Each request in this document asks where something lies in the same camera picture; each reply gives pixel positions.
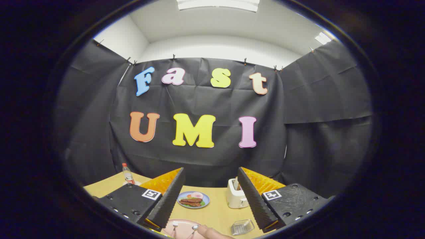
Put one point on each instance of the brown sausage strip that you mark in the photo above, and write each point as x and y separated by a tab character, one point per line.
192	200
190	204

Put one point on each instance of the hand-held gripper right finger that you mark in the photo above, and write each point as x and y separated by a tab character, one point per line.
254	202

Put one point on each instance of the small ceiling light panel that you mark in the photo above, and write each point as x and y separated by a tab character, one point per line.
322	38

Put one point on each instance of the pink plate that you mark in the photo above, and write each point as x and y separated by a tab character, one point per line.
184	225

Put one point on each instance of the clear water bottle red cap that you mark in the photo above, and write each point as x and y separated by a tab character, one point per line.
127	174

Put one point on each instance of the blue plate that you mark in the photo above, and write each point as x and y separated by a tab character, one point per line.
205	200

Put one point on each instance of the white square coaster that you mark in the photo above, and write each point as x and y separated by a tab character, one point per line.
137	183

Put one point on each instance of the toast slice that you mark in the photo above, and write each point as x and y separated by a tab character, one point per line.
236	184

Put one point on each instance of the pink ham slice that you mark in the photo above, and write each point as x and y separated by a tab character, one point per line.
197	195

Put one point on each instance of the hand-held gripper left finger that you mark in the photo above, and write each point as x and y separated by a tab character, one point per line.
167	202

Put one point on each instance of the white toaster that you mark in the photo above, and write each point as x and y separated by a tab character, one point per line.
234	199

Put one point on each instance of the large ceiling light panel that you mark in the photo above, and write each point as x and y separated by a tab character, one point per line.
219	4

